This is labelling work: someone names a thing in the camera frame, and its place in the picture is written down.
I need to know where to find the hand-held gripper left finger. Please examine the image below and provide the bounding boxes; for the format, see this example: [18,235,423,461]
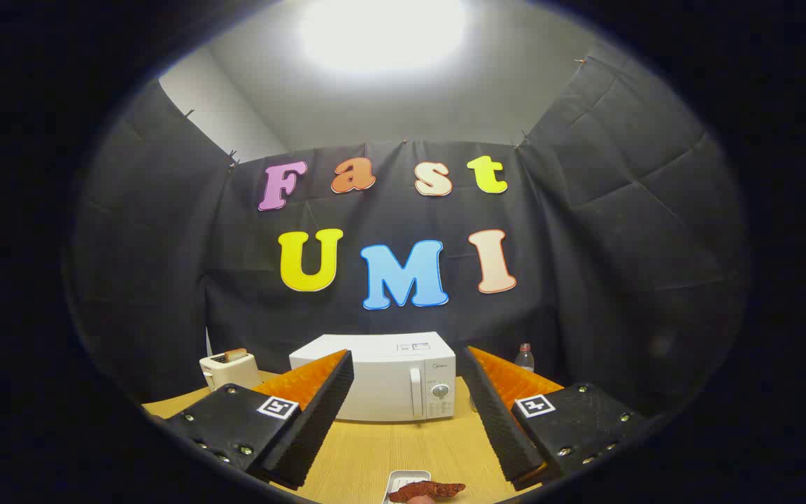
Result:
[164,349,355,491]

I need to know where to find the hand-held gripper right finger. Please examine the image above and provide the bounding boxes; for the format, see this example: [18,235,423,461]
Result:
[460,345,650,491]

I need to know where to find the white toaster oven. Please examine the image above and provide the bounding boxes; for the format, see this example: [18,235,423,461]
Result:
[289,332,457,422]

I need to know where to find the brown roasted meat piece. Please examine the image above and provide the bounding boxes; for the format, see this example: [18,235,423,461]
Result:
[388,481,467,503]

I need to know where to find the white bread toaster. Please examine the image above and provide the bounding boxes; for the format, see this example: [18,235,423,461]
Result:
[199,352,261,391]

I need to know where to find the small white rectangular plate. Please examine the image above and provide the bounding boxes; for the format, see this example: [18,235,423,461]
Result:
[382,469,432,504]

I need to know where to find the ceiling light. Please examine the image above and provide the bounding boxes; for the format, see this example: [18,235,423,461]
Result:
[298,0,467,74]

